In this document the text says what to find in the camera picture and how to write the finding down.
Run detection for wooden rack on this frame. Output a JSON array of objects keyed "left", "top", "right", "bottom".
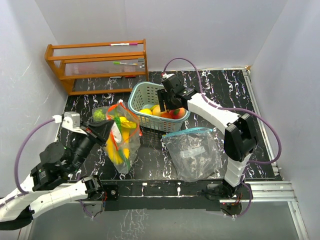
[{"left": 44, "top": 39, "right": 149, "bottom": 96}]

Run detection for teal plastic basket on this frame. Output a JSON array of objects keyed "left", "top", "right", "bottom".
[{"left": 127, "top": 81, "right": 190, "bottom": 133}]

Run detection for clear zip bag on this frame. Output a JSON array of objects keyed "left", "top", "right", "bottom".
[
  {"left": 104, "top": 100, "right": 142, "bottom": 175},
  {"left": 162, "top": 127, "right": 222, "bottom": 182},
  {"left": 91, "top": 103, "right": 122, "bottom": 130}
]

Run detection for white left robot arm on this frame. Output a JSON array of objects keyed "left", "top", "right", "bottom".
[{"left": 0, "top": 117, "right": 116, "bottom": 231}]

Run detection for green white marker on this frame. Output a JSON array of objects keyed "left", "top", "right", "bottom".
[{"left": 113, "top": 61, "right": 138, "bottom": 66}]

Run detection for green cucumber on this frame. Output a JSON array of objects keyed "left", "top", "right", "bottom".
[{"left": 112, "top": 134, "right": 131, "bottom": 174}]

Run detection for yellow pear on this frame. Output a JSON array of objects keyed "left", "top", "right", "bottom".
[{"left": 151, "top": 104, "right": 163, "bottom": 117}]

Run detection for orange peach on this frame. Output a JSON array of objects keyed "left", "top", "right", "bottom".
[{"left": 161, "top": 108, "right": 186, "bottom": 120}]

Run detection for black metal base rail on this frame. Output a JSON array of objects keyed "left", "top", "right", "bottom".
[{"left": 75, "top": 179, "right": 256, "bottom": 217}]

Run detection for yellow bananas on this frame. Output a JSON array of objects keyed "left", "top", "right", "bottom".
[{"left": 105, "top": 115, "right": 137, "bottom": 167}]

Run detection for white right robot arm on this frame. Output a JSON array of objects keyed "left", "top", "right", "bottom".
[{"left": 157, "top": 73, "right": 258, "bottom": 199}]

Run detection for clear zip top bag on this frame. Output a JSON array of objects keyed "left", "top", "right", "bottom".
[{"left": 91, "top": 103, "right": 122, "bottom": 130}]

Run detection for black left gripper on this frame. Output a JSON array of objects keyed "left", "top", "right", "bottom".
[{"left": 69, "top": 117, "right": 116, "bottom": 172}]

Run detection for green custard apple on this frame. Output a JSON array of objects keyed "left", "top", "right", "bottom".
[{"left": 92, "top": 109, "right": 106, "bottom": 122}]

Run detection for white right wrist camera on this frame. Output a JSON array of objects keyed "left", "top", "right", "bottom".
[{"left": 161, "top": 73, "right": 177, "bottom": 82}]

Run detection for pink white marker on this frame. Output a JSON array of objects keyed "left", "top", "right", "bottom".
[{"left": 109, "top": 42, "right": 138, "bottom": 47}]

